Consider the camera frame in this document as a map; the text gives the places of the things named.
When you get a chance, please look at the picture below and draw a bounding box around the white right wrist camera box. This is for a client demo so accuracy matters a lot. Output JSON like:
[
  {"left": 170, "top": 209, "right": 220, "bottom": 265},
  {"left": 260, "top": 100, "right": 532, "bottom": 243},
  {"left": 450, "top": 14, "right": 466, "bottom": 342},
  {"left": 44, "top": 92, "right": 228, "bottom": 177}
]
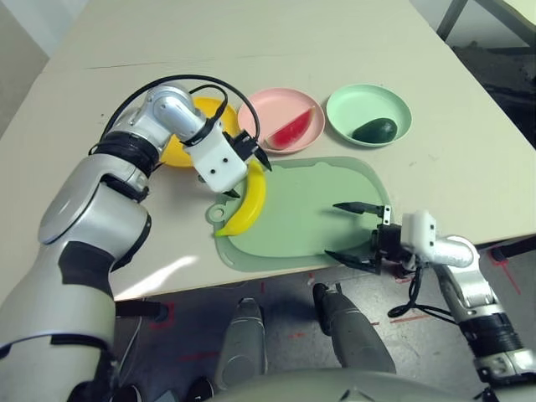
[{"left": 399, "top": 210, "right": 439, "bottom": 260}]

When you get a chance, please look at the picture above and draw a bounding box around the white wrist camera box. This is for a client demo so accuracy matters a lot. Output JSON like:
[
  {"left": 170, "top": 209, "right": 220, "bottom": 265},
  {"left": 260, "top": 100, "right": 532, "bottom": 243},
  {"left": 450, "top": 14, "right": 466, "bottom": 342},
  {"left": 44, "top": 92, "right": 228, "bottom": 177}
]
[
  {"left": 183, "top": 125, "right": 249, "bottom": 193},
  {"left": 399, "top": 210, "right": 439, "bottom": 260}
]

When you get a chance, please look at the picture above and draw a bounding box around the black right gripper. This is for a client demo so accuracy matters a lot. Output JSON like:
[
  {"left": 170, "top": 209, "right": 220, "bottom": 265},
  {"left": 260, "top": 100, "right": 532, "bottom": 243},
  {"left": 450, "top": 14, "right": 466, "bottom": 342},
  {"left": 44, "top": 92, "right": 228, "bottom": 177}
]
[{"left": 324, "top": 201, "right": 405, "bottom": 276}]

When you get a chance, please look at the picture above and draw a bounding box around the thin white floor cable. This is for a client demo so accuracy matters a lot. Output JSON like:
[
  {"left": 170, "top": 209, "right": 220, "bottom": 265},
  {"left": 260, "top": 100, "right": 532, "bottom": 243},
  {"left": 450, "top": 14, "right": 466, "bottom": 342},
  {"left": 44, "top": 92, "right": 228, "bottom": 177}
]
[{"left": 123, "top": 320, "right": 142, "bottom": 378}]

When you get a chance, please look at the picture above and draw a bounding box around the grey robot leg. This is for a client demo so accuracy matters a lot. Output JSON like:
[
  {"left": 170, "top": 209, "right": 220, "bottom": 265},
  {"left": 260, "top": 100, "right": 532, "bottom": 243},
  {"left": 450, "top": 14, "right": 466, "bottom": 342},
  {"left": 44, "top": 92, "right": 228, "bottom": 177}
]
[
  {"left": 312, "top": 283, "right": 397, "bottom": 376},
  {"left": 215, "top": 297, "right": 269, "bottom": 390}
]

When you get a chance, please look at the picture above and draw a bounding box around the grey robot torso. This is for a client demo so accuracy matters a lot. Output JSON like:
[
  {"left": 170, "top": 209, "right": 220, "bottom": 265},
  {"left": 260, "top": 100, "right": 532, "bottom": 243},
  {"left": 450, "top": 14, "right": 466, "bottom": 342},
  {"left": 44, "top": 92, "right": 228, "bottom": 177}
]
[{"left": 209, "top": 368, "right": 536, "bottom": 402}]

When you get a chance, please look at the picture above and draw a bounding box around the black rounded floor object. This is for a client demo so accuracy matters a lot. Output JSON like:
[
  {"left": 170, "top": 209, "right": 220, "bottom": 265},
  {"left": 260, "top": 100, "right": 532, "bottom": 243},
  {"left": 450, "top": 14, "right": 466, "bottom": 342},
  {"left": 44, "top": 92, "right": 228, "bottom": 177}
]
[
  {"left": 115, "top": 383, "right": 146, "bottom": 402},
  {"left": 188, "top": 376, "right": 214, "bottom": 399}
]

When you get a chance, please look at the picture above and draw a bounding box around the pink plastic plate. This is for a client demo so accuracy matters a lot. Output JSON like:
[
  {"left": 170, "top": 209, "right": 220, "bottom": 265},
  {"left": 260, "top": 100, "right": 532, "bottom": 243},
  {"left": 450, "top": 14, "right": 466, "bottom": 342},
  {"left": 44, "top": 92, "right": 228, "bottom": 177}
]
[{"left": 237, "top": 87, "right": 327, "bottom": 152}]

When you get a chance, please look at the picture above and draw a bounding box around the green silicone cutting mat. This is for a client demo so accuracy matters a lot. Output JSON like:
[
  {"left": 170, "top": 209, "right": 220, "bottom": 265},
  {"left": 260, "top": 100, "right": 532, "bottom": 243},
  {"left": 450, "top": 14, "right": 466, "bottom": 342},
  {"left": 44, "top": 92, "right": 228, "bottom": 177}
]
[{"left": 204, "top": 156, "right": 393, "bottom": 273}]

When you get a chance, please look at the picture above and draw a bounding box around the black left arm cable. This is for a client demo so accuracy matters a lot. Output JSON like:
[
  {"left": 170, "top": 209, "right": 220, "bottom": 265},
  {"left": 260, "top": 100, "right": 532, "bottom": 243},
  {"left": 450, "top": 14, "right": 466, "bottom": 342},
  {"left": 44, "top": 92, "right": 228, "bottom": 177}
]
[{"left": 88, "top": 74, "right": 261, "bottom": 156}]

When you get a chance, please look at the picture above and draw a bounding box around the grey right robot leg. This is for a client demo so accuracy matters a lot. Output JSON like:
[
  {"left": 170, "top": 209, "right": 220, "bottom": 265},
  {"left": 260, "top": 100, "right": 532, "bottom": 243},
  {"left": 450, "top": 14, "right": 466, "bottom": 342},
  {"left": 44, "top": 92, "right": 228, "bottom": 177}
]
[{"left": 312, "top": 283, "right": 397, "bottom": 376}]

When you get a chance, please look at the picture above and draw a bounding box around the mint green plastic plate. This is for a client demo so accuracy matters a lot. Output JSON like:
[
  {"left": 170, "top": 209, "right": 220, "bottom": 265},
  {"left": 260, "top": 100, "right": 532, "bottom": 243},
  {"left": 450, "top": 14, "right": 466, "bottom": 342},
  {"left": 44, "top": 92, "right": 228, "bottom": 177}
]
[{"left": 326, "top": 84, "right": 413, "bottom": 147}]

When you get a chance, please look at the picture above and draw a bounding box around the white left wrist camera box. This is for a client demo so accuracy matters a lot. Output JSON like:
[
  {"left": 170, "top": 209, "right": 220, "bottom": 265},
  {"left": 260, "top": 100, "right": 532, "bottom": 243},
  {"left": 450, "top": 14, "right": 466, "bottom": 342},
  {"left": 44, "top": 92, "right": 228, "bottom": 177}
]
[{"left": 183, "top": 125, "right": 249, "bottom": 193}]

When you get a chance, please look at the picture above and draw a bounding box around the black framed side table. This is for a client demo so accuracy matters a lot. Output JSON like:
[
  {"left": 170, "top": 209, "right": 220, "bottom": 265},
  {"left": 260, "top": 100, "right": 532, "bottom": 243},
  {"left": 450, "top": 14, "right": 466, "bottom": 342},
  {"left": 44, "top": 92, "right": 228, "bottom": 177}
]
[{"left": 435, "top": 0, "right": 536, "bottom": 55}]

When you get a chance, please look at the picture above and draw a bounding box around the yellow toy banana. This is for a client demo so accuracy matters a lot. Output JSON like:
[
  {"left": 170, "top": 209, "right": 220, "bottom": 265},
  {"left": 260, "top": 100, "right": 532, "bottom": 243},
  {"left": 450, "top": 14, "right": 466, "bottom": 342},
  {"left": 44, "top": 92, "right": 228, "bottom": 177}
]
[{"left": 214, "top": 161, "right": 268, "bottom": 239}]

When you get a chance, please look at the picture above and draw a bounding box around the red toy watermelon slice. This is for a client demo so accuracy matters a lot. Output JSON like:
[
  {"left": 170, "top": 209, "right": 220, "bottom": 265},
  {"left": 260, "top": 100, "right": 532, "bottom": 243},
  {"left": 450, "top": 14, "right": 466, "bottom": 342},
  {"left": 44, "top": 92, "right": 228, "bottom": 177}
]
[{"left": 266, "top": 106, "right": 316, "bottom": 151}]

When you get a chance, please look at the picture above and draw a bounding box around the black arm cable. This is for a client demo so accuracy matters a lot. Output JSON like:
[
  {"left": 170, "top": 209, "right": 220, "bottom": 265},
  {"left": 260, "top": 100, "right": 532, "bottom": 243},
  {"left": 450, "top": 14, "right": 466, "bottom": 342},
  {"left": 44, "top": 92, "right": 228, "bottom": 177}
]
[
  {"left": 88, "top": 74, "right": 261, "bottom": 156},
  {"left": 387, "top": 261, "right": 461, "bottom": 326}
]

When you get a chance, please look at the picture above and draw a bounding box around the yellow plastic plate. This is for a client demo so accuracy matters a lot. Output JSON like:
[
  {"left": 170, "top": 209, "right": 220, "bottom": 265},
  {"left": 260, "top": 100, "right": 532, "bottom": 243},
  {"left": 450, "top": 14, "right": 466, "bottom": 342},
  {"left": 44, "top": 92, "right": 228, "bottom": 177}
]
[{"left": 161, "top": 96, "right": 240, "bottom": 169}]

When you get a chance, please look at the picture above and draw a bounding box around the black table leg with caster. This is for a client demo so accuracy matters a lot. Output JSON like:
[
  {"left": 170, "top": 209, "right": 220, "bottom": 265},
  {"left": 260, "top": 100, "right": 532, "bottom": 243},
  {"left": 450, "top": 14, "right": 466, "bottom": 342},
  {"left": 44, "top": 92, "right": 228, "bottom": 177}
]
[
  {"left": 115, "top": 299, "right": 175, "bottom": 332},
  {"left": 487, "top": 234, "right": 536, "bottom": 263}
]

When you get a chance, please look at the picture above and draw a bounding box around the dark green toy avocado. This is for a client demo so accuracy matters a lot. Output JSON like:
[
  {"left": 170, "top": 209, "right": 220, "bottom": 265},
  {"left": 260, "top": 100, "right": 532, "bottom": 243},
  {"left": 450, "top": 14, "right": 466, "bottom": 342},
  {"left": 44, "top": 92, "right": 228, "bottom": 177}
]
[{"left": 351, "top": 117, "right": 398, "bottom": 143}]

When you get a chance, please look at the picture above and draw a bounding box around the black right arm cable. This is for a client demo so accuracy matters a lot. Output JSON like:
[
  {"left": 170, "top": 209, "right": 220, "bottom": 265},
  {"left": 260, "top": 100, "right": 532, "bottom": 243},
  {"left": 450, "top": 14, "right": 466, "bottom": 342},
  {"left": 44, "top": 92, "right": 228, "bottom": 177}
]
[{"left": 387, "top": 261, "right": 461, "bottom": 326}]

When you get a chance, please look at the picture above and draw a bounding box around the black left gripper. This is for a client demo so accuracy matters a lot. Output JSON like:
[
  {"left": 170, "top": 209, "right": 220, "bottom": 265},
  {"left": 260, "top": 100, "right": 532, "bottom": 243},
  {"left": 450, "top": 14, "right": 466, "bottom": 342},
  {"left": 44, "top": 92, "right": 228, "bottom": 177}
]
[{"left": 221, "top": 131, "right": 273, "bottom": 200}]

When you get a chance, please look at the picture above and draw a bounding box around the grey left robot leg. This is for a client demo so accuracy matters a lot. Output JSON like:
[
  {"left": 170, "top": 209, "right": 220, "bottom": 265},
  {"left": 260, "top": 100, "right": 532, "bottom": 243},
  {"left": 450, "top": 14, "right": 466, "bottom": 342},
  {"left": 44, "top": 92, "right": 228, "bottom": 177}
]
[{"left": 215, "top": 297, "right": 269, "bottom": 390}]

